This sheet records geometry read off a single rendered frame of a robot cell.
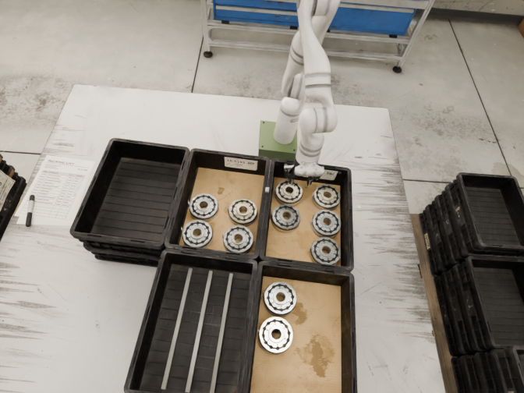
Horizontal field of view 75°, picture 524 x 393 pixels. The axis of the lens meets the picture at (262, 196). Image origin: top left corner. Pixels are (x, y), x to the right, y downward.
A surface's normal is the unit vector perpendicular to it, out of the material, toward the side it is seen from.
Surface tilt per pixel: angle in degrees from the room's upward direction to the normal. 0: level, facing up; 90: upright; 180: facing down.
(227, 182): 0
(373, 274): 0
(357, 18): 90
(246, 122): 0
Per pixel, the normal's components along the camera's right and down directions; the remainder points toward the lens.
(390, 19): -0.04, 0.86
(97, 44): 0.06, -0.51
